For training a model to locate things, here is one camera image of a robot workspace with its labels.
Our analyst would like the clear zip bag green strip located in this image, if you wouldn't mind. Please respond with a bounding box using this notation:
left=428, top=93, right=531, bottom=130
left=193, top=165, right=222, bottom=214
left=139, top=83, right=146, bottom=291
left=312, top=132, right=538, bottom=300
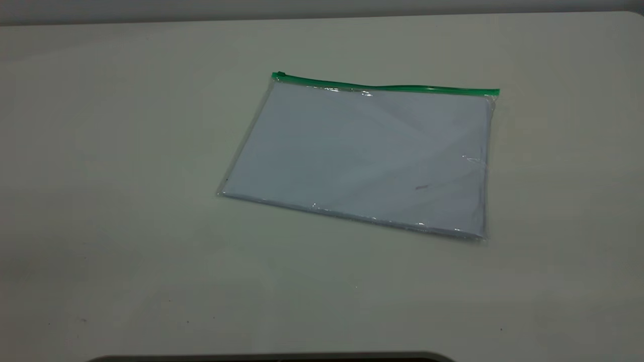
left=217, top=71, right=502, bottom=242

